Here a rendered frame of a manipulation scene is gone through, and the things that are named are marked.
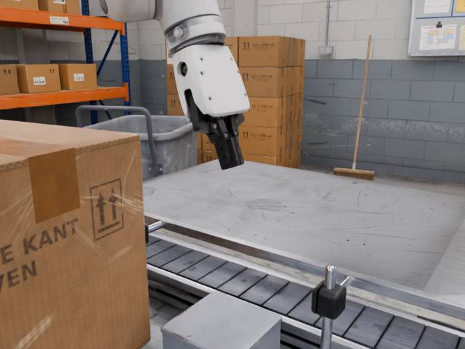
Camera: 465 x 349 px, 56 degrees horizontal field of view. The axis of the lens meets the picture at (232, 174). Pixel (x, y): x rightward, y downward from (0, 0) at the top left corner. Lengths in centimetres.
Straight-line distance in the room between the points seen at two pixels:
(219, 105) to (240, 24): 487
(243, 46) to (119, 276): 336
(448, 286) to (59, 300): 53
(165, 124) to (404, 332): 285
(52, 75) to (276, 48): 211
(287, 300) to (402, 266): 32
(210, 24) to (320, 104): 451
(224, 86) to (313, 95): 452
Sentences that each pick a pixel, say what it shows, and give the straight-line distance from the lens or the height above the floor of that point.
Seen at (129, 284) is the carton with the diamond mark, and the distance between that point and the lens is 54.
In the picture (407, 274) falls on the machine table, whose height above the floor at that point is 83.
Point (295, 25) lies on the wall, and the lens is 520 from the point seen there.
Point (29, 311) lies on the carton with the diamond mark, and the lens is 45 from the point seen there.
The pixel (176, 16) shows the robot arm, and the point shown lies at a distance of 61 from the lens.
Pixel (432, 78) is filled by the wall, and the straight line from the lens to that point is 483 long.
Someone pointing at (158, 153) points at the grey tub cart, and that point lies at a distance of 253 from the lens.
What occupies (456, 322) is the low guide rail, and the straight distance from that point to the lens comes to 60.
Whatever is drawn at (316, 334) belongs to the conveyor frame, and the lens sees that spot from 57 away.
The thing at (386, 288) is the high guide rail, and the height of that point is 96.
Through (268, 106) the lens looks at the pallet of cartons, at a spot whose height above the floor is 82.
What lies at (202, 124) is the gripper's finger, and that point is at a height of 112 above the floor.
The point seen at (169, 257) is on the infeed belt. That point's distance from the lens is 75.
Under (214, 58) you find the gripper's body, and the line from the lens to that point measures 61.
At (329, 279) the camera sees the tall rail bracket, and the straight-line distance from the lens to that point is 47.
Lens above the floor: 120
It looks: 15 degrees down
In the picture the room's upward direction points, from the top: straight up
